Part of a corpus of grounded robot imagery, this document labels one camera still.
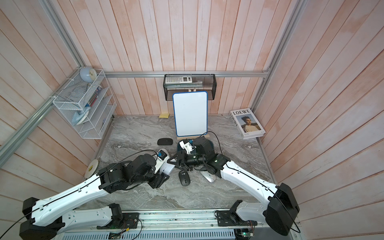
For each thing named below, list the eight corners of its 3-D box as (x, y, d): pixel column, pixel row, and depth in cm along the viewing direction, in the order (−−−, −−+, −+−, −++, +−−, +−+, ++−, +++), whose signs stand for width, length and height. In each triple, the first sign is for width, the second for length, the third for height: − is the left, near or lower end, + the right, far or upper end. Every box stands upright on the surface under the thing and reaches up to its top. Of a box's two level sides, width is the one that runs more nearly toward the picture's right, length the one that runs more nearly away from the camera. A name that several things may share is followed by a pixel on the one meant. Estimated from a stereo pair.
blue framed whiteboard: (175, 141, 106) (171, 106, 80) (176, 127, 114) (173, 91, 88) (205, 141, 106) (210, 106, 80) (203, 127, 114) (208, 91, 88)
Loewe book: (241, 139, 108) (243, 135, 104) (229, 114, 124) (230, 110, 121) (263, 136, 110) (266, 132, 106) (248, 112, 126) (250, 108, 123)
